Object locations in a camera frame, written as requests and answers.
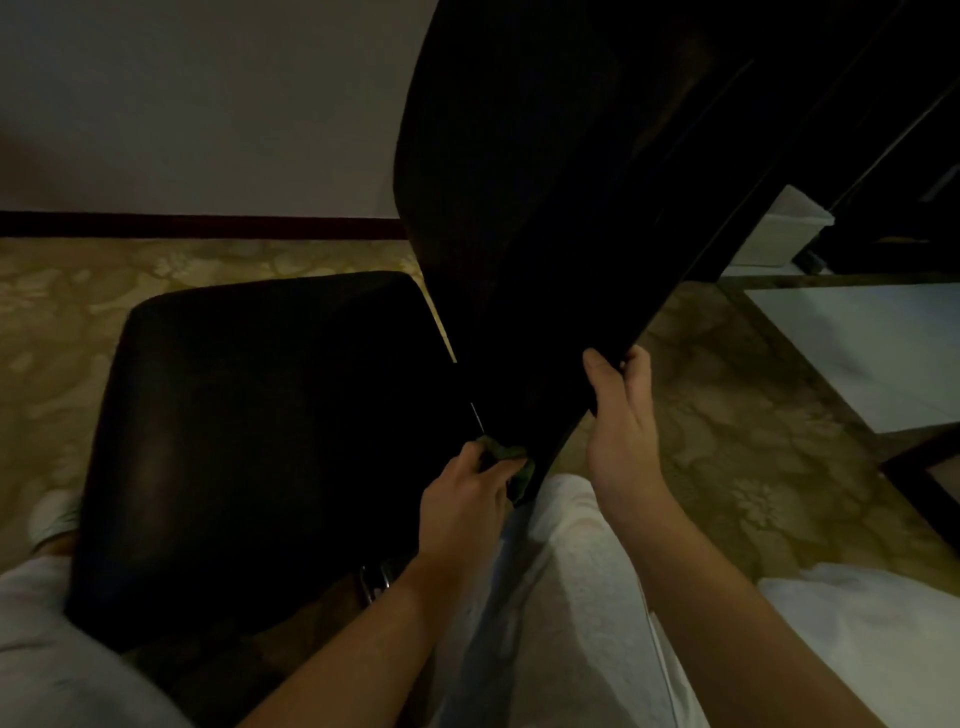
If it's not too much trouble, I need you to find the person's right hand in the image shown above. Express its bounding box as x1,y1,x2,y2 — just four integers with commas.
582,344,669,526

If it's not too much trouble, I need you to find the person's left hand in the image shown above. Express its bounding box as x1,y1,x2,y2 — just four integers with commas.
416,440,526,583

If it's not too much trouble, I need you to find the green cleaning cloth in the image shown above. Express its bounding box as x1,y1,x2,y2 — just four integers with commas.
476,434,536,504

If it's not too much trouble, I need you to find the black leather chair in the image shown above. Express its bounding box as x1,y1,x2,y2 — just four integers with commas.
63,0,901,728

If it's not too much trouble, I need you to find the person's left forearm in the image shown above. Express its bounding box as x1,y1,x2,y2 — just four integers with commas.
239,558,459,728

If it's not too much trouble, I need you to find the person's right forearm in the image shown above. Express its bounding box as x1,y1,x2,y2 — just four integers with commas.
611,487,886,728

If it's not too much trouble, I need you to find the white plastic bin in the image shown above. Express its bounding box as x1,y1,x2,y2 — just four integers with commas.
727,185,836,270

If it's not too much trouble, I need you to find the dark framed panel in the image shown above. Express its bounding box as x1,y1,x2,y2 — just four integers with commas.
881,427,960,556

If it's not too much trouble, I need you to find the dark red baseboard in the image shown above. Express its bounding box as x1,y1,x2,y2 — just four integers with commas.
0,211,410,241

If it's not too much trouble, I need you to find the dark wooden wardrobe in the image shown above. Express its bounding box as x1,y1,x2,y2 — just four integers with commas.
749,0,960,277

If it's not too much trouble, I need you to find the white sneaker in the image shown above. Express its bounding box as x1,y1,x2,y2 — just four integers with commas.
28,491,82,553

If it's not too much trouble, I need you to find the long metal mop handle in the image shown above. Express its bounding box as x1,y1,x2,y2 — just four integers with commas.
824,74,960,211

